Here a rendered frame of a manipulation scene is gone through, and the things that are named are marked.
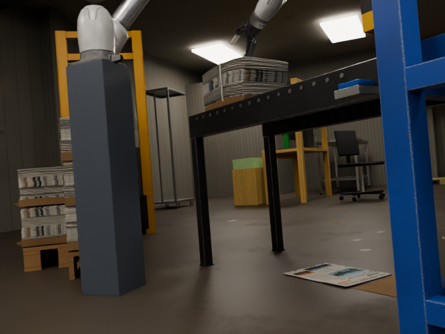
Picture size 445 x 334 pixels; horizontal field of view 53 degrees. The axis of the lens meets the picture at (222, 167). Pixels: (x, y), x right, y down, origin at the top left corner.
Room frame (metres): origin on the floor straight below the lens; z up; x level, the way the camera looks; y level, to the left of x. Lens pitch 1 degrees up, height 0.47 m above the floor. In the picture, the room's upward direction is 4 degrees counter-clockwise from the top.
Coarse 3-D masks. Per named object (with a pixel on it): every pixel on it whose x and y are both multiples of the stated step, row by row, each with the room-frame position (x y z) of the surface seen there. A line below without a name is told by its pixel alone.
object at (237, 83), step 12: (240, 60) 2.13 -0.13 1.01; (252, 60) 2.14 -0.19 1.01; (264, 60) 2.18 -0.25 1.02; (276, 60) 2.22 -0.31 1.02; (228, 72) 2.21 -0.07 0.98; (240, 72) 2.13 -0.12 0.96; (252, 72) 2.15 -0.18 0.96; (264, 72) 2.18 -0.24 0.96; (276, 72) 2.23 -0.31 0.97; (228, 84) 2.22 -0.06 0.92; (240, 84) 2.13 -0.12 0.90; (252, 84) 2.15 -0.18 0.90; (264, 84) 2.19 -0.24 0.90; (276, 84) 2.24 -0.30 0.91; (228, 96) 2.23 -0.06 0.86
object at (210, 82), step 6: (216, 66) 2.31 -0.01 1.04; (210, 72) 2.36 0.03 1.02; (216, 72) 2.31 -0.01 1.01; (204, 78) 2.42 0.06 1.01; (210, 78) 2.36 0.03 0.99; (216, 78) 2.32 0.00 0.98; (204, 84) 2.42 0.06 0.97; (210, 84) 2.37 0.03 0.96; (216, 84) 2.32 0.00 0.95; (204, 90) 2.42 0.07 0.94; (210, 90) 2.37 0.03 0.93; (216, 90) 2.31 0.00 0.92; (204, 96) 2.42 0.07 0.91; (210, 96) 2.37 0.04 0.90; (216, 96) 2.32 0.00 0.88; (204, 102) 2.42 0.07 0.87; (210, 102) 2.37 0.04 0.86
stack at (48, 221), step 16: (32, 176) 2.61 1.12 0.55; (48, 176) 2.62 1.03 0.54; (32, 192) 2.61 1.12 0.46; (48, 192) 2.63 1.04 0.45; (32, 208) 2.60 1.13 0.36; (48, 208) 2.62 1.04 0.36; (32, 224) 2.60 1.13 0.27; (48, 224) 2.62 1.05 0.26; (64, 224) 2.64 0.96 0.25; (32, 256) 2.60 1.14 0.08; (48, 256) 2.90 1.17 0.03; (64, 256) 2.63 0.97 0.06
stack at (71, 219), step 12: (60, 120) 2.26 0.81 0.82; (60, 132) 2.27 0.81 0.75; (60, 144) 2.26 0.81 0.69; (72, 168) 2.27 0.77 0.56; (72, 180) 2.27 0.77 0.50; (72, 192) 2.27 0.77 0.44; (72, 216) 2.28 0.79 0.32; (72, 228) 2.27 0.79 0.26; (72, 240) 2.27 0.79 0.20; (72, 252) 2.26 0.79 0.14; (72, 264) 2.26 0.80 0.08; (72, 276) 2.26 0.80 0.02
